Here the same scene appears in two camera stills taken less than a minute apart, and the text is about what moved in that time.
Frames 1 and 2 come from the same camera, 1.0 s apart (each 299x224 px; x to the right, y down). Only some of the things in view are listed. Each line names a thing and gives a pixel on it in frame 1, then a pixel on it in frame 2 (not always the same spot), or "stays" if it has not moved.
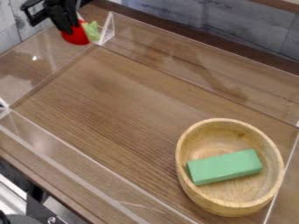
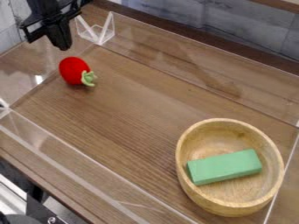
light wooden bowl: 229,166 stays
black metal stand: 27,204 stays
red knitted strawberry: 84,33 -> 76,72
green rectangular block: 223,167 stays
